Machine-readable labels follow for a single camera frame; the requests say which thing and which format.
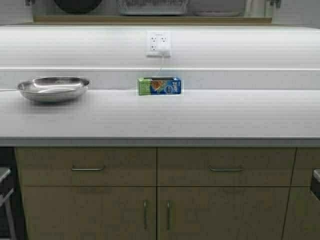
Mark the lower right wooden drawer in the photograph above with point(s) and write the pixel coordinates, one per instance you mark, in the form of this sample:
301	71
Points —
262	167

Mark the lower right cabinet door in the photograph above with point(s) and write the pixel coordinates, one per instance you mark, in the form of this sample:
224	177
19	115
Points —
222	213

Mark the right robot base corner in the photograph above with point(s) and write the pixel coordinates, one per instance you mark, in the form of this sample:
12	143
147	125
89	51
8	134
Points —
315	183

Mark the lower left cabinet door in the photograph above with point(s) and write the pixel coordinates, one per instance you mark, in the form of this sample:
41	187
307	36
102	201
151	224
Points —
89	213

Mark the stainless steel bowl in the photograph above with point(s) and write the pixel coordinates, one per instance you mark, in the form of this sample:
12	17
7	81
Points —
54	89

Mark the left cabinet door handle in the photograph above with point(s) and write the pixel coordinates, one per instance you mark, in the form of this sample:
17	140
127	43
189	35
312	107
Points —
145	214

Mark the blue green Ziploc box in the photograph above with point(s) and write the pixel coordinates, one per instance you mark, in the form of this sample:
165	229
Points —
160	85

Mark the wooden cabinet shelf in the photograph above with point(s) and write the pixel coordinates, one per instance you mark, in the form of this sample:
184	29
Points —
149	20

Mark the right drawer metal handle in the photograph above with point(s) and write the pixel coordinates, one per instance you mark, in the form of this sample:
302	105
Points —
225	170

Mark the white wall outlet plate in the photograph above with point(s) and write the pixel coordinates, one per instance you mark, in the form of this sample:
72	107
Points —
156	40

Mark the lower left wooden drawer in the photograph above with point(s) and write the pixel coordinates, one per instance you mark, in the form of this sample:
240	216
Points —
51	166

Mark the wooden drawer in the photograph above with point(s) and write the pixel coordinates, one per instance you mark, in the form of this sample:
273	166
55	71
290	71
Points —
262	167
51	166

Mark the right cabinet door handle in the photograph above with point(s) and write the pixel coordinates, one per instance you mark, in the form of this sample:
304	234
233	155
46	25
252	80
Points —
169	214

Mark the cabinet door handle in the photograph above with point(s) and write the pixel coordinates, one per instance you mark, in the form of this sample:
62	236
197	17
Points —
145	214
169	214

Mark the white plug adapter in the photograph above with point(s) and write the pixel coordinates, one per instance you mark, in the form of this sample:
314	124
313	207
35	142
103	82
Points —
165	52

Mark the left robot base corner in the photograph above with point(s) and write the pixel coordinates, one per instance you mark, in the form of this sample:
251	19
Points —
6	190

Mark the cabinet door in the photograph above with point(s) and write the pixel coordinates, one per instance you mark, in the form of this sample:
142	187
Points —
89	213
222	213

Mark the black pan in cabinet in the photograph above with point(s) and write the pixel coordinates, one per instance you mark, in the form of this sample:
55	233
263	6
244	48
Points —
77	7

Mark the aluminium foil tray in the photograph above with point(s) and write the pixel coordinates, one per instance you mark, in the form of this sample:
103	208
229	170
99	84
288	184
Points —
152	7

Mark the left drawer metal handle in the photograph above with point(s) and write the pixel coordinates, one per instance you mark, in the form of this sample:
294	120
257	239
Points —
87	169

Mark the drawer metal handle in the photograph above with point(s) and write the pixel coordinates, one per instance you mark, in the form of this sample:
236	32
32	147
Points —
87	169
225	170

